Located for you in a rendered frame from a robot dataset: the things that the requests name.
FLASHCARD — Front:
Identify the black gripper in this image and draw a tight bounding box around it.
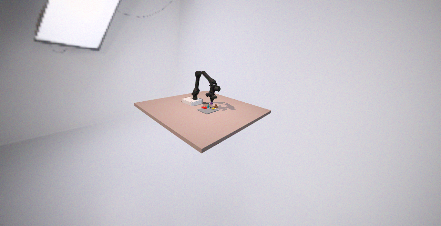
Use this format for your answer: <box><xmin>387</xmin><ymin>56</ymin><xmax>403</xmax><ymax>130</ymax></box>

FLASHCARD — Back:
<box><xmin>209</xmin><ymin>90</ymin><xmax>217</xmax><ymax>102</ymax></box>

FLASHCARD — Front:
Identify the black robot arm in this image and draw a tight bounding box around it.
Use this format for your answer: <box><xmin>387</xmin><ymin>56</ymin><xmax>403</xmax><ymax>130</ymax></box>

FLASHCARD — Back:
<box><xmin>191</xmin><ymin>71</ymin><xmax>221</xmax><ymax>100</ymax></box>

